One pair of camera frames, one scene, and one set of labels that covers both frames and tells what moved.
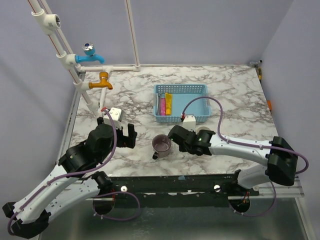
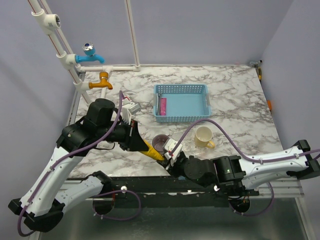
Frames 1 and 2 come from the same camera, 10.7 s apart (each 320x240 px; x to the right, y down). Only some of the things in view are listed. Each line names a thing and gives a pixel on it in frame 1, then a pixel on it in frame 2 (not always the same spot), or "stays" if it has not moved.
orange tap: x=104 y=83 stays
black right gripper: x=182 y=148 to x=171 y=169
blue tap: x=89 y=51 stays
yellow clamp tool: x=256 y=64 stays
